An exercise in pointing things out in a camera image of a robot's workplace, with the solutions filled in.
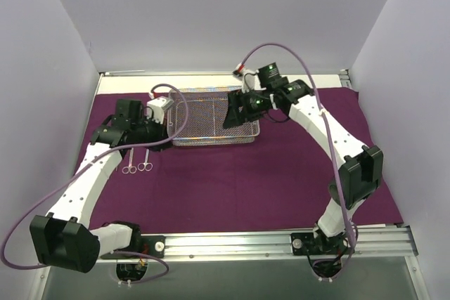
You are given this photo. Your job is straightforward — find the steel surgical scissors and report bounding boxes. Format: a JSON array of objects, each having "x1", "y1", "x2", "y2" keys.
[{"x1": 137, "y1": 149, "x2": 153, "y2": 172}]

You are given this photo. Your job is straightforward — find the metal mesh instrument tray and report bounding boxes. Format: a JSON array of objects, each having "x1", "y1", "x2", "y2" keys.
[{"x1": 166, "y1": 86, "x2": 260, "y2": 147}]

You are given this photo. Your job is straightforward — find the purple cloth wrap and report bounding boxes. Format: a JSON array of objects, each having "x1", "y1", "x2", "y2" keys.
[{"x1": 58, "y1": 87, "x2": 405, "y2": 234}]

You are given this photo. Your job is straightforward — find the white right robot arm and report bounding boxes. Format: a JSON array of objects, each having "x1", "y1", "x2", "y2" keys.
[{"x1": 223, "y1": 79, "x2": 383, "y2": 253}]

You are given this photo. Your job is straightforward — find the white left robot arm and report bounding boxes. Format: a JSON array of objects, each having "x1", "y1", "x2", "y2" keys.
[{"x1": 30, "y1": 115, "x2": 170, "y2": 273}]

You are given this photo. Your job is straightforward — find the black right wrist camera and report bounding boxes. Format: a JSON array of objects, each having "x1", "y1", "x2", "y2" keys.
[{"x1": 257, "y1": 63, "x2": 281, "y2": 87}]

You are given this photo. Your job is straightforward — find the aluminium right side rail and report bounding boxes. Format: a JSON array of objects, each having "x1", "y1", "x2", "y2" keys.
[{"x1": 339, "y1": 69, "x2": 352, "y2": 89}]

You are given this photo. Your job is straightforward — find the aluminium rail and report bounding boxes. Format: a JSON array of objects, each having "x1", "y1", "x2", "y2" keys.
[
  {"x1": 37, "y1": 226, "x2": 419, "y2": 264},
  {"x1": 339, "y1": 69, "x2": 352, "y2": 89}
]

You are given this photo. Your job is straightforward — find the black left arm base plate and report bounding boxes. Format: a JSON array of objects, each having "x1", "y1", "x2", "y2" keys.
[{"x1": 139, "y1": 235, "x2": 166, "y2": 259}]

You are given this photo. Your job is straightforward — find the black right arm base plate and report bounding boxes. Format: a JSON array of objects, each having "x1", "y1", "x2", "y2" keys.
[{"x1": 290, "y1": 231, "x2": 349, "y2": 256}]

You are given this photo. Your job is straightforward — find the aluminium front rail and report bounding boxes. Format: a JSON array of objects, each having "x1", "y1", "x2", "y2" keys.
[{"x1": 37, "y1": 226, "x2": 419, "y2": 264}]

